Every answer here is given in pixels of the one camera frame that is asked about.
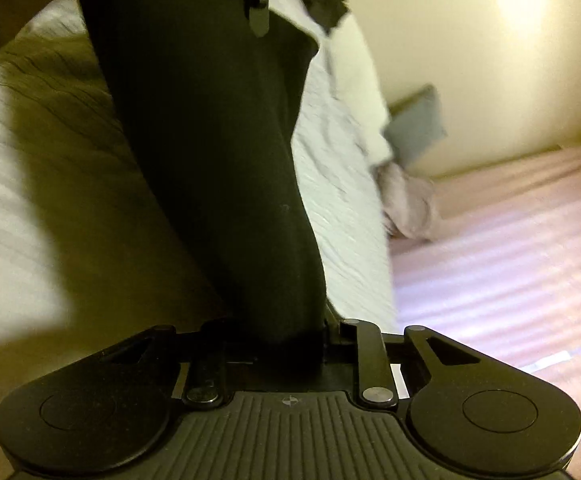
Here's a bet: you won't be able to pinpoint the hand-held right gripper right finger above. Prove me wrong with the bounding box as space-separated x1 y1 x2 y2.
323 318 482 407

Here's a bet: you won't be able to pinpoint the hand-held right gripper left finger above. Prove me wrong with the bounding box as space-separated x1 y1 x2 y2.
98 319 231 409

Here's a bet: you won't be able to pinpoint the black pants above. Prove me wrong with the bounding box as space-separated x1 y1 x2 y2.
78 0 329 377

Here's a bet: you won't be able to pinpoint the crumpled beige cloth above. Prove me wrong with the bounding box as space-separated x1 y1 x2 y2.
375 162 439 242

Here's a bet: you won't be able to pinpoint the white textured bed cover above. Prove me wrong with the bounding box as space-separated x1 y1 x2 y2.
0 0 397 342

